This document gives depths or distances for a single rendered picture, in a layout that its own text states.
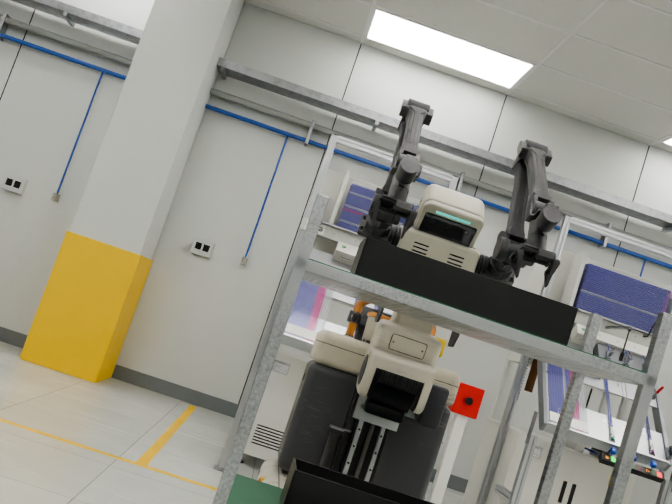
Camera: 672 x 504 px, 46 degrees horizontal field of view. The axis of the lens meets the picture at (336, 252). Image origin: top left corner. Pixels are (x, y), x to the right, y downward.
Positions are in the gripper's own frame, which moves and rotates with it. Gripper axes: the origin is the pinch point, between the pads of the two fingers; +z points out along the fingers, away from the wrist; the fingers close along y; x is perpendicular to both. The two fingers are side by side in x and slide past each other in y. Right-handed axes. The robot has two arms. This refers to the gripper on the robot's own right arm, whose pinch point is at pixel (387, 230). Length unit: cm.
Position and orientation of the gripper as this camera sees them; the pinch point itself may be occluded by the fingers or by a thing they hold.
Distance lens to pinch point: 225.0
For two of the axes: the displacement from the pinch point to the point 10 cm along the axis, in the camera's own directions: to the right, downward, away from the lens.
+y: 9.4, 3.3, 0.5
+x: -2.1, 4.9, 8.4
